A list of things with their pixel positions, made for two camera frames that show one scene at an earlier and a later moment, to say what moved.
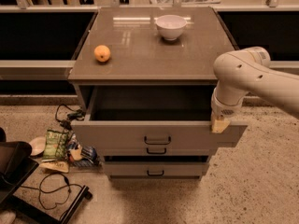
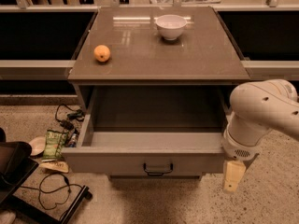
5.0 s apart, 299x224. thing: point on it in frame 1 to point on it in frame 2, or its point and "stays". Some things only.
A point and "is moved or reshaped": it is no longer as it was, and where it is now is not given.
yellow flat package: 61,166 stays
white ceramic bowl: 170,26 stays
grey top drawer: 149,118 is moved or reshaped
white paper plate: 37,145 stays
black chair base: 16,166 stays
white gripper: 224,108 to 237,149
